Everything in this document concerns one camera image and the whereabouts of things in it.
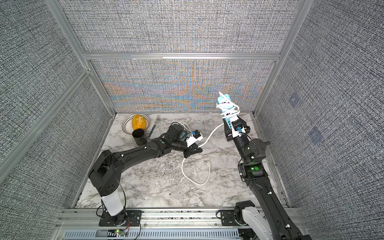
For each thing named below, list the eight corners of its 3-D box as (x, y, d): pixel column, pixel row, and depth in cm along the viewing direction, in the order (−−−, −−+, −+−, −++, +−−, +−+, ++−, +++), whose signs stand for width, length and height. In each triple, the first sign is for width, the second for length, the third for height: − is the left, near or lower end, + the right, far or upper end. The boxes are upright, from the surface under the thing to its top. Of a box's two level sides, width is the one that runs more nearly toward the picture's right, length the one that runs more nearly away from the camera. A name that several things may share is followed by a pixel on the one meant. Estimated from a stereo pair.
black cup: (134, 147, 102) (130, 140, 95) (137, 136, 108) (133, 128, 101) (145, 147, 102) (142, 140, 95) (148, 136, 108) (145, 128, 101)
